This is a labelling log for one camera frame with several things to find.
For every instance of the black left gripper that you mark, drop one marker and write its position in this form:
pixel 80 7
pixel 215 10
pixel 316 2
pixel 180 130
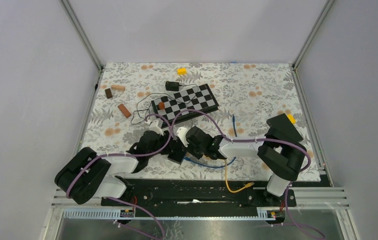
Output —
pixel 165 138

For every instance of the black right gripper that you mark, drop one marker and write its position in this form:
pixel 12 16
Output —
pixel 196 155

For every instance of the small black network switch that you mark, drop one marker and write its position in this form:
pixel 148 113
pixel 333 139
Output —
pixel 177 151

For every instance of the black power adapter with cable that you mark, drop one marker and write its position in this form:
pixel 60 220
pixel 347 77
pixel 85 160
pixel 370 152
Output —
pixel 173 86

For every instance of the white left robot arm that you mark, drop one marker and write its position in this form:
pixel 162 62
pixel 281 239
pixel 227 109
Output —
pixel 89 174

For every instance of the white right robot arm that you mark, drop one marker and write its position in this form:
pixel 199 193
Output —
pixel 284 155

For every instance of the orange piece on checkerboard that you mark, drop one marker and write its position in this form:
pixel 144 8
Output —
pixel 161 105

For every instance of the black white checkerboard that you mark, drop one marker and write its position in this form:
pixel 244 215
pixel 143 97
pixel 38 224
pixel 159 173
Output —
pixel 186 104

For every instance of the reddish brown wooden block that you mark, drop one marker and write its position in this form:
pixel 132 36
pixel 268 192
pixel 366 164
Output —
pixel 123 109

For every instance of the light tan wooden block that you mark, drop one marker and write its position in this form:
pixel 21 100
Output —
pixel 118 88

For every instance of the floral patterned table mat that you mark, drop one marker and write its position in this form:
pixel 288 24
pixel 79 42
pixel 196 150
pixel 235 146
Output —
pixel 248 95

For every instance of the dark brown wooden block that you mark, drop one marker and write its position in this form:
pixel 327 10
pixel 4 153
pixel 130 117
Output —
pixel 108 93

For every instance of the yellow block at right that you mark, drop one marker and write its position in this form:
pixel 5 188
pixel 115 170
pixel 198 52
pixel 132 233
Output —
pixel 291 118

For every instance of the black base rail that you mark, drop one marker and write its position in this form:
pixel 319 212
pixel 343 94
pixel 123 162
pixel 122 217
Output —
pixel 199 198

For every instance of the yellow block near wall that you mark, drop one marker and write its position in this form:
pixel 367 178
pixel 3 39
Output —
pixel 181 71

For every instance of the large black network switch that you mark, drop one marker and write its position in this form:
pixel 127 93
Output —
pixel 281 128

